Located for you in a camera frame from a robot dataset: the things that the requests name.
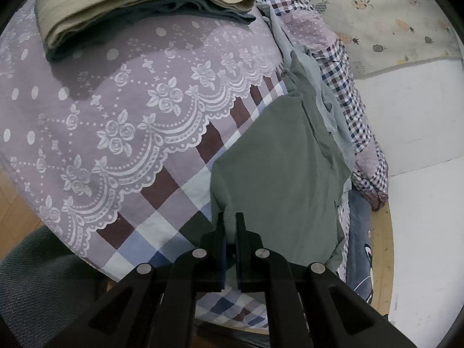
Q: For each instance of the light grey-blue shirt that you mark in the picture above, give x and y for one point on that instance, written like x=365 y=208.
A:
x=327 y=104

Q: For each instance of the checkered folded quilt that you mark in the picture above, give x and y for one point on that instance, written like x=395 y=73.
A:
x=303 y=23

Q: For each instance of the checkered bed sheet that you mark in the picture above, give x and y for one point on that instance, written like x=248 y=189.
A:
x=113 y=147

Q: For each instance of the folded dark teal cloth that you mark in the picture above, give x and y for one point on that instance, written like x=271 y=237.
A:
x=102 y=29

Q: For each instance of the dark green shirt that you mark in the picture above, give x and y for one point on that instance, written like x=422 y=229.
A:
x=286 y=175

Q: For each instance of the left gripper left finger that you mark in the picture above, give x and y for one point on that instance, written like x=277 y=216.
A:
x=153 y=306

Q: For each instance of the pineapple print curtain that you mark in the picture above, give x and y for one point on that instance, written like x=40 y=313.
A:
x=383 y=34

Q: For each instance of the dark grey trouser leg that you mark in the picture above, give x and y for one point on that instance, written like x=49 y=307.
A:
x=45 y=287

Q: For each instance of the blue denim pillow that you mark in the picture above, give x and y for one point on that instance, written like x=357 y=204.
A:
x=359 y=270

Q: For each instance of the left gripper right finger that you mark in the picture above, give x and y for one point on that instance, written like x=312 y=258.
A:
x=308 y=306

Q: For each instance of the wooden bed frame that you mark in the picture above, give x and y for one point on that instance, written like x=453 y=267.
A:
x=383 y=259

